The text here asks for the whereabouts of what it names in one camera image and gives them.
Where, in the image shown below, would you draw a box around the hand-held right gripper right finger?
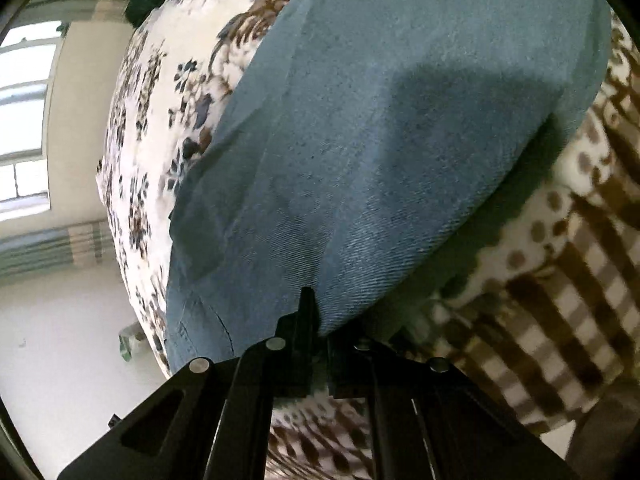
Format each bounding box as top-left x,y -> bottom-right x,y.
327,334 -> 581,480

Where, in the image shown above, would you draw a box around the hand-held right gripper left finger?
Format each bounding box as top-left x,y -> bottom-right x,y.
56,287 -> 317,480

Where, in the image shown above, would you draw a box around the blue denim pants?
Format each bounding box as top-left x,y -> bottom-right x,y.
165,0 -> 613,376

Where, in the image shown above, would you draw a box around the small green white object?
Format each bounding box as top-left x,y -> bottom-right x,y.
118,324 -> 146,362

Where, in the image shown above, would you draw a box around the white floral bed sheet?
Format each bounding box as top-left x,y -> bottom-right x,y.
96,0 -> 331,376

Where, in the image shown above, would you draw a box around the brown checkered dotted blanket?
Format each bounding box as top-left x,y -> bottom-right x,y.
262,12 -> 640,480

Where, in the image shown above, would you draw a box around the striped green curtain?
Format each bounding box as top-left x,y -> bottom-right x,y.
0,220 -> 118,278

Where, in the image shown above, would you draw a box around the window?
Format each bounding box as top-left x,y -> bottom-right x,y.
0,20 -> 68,223

